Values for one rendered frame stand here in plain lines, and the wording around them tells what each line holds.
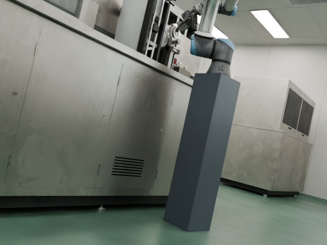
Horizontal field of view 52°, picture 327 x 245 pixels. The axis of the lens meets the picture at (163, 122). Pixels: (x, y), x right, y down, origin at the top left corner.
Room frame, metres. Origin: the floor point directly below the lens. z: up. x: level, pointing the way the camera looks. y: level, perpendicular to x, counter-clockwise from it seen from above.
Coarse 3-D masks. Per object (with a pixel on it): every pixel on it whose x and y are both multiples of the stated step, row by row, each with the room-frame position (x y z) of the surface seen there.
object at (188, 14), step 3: (192, 9) 2.37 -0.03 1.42; (195, 9) 2.34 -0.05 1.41; (183, 12) 2.40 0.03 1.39; (186, 12) 2.38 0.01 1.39; (189, 12) 2.38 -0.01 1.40; (192, 12) 2.38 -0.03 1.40; (195, 12) 2.36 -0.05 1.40; (183, 15) 2.39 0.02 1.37; (186, 15) 2.38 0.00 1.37; (189, 15) 2.37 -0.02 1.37; (183, 18) 2.40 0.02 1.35; (186, 18) 2.37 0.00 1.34; (189, 18) 2.36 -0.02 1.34; (186, 21) 2.37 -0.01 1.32; (189, 21) 2.38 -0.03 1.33; (189, 24) 2.41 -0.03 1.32
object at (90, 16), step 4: (88, 4) 1.93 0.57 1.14; (92, 4) 1.95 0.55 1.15; (96, 4) 1.97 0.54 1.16; (88, 8) 1.93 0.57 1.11; (92, 8) 1.96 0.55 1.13; (96, 8) 1.98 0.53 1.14; (88, 12) 1.94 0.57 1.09; (92, 12) 1.96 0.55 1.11; (96, 12) 1.98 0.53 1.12; (88, 16) 1.94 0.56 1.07; (92, 16) 1.97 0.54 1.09; (84, 20) 1.93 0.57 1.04; (88, 20) 1.95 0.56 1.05; (92, 20) 1.97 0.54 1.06; (88, 24) 1.95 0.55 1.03; (92, 24) 1.98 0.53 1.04; (92, 28) 1.98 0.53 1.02
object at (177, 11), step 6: (174, 6) 2.94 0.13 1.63; (168, 12) 2.89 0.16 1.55; (174, 12) 2.95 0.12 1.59; (180, 12) 3.02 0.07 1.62; (168, 18) 3.02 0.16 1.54; (174, 18) 3.02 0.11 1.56; (180, 18) 3.04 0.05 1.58; (168, 24) 3.03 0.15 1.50; (198, 24) 3.26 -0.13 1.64; (186, 30) 3.14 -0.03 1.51; (192, 30) 3.26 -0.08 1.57; (186, 36) 3.27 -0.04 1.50
